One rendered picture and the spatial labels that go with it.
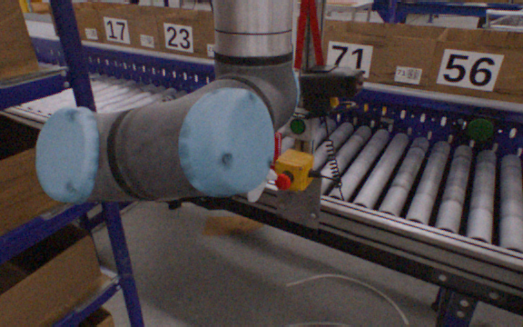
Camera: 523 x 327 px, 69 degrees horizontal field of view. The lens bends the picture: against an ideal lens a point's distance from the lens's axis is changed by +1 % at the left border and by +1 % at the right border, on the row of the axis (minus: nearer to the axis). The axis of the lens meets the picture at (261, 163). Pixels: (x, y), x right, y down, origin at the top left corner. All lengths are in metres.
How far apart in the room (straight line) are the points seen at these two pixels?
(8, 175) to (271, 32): 0.41
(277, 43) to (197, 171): 0.17
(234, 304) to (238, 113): 1.43
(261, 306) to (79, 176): 1.39
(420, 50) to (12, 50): 1.13
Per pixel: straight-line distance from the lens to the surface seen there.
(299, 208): 0.98
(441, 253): 0.93
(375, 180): 1.07
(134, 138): 0.33
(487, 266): 0.94
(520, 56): 1.37
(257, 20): 0.40
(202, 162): 0.29
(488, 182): 1.18
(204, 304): 1.70
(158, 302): 1.75
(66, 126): 0.38
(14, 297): 0.72
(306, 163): 0.85
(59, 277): 0.75
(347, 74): 0.75
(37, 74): 0.59
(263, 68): 0.40
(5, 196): 0.63
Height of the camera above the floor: 1.28
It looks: 29 degrees down
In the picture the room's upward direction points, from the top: straight up
